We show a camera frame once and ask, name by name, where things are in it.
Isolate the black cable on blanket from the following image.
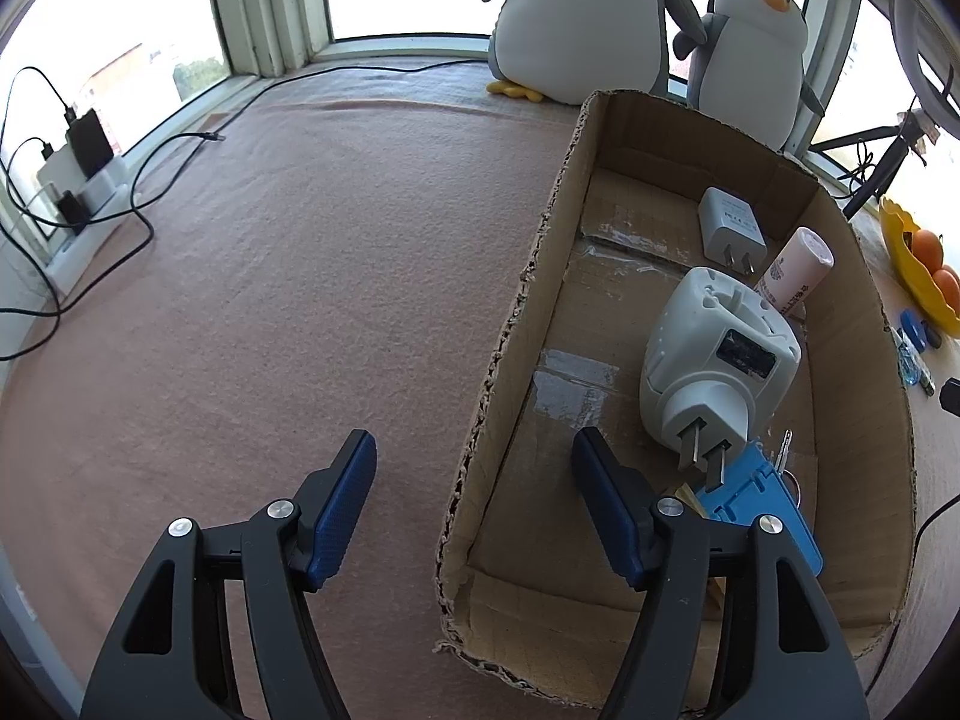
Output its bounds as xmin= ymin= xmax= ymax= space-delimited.
xmin=0 ymin=55 xmax=490 ymax=361

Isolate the small black plug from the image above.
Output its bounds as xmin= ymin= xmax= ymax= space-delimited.
xmin=55 ymin=190 xmax=91 ymax=236

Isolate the black power adapter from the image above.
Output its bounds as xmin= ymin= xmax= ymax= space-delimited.
xmin=65 ymin=107 xmax=114 ymax=179

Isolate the metal key ring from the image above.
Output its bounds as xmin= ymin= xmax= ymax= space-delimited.
xmin=771 ymin=429 xmax=802 ymax=504

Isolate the white charger block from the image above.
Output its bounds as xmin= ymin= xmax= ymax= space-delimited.
xmin=698 ymin=187 xmax=768 ymax=277

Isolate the blue phone stand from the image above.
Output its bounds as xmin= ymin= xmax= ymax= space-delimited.
xmin=697 ymin=442 xmax=823 ymax=577

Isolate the patterned white lighter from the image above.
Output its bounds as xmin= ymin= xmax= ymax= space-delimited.
xmin=919 ymin=366 xmax=937 ymax=397

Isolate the orange fruit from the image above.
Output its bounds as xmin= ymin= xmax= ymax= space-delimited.
xmin=931 ymin=266 xmax=960 ymax=316
xmin=910 ymin=229 xmax=944 ymax=273

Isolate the small black cylinder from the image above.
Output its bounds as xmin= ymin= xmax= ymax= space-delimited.
xmin=939 ymin=377 xmax=960 ymax=416

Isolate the pink blanket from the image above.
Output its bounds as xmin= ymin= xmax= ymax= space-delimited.
xmin=0 ymin=50 xmax=960 ymax=720

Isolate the blue round tape measure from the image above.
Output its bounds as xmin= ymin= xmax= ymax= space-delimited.
xmin=900 ymin=309 xmax=928 ymax=355

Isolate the large plush penguin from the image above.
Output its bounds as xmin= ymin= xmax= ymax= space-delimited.
xmin=485 ymin=0 xmax=708 ymax=106

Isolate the small plush penguin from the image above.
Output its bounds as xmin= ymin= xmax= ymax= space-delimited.
xmin=672 ymin=0 xmax=825 ymax=151

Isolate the pink white tube bottle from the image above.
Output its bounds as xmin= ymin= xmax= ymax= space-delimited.
xmin=755 ymin=226 xmax=835 ymax=314

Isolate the yellow fruit bowl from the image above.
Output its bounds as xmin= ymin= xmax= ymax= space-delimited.
xmin=878 ymin=199 xmax=960 ymax=338

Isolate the brown cardboard box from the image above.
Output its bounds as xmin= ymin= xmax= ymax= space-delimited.
xmin=434 ymin=91 xmax=916 ymax=707

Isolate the white round plug adapter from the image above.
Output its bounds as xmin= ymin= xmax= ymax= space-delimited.
xmin=640 ymin=266 xmax=802 ymax=491

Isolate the black tripod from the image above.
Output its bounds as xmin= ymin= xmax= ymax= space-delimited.
xmin=807 ymin=109 xmax=926 ymax=221

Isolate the white power strip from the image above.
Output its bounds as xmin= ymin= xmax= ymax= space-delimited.
xmin=37 ymin=145 xmax=130 ymax=298

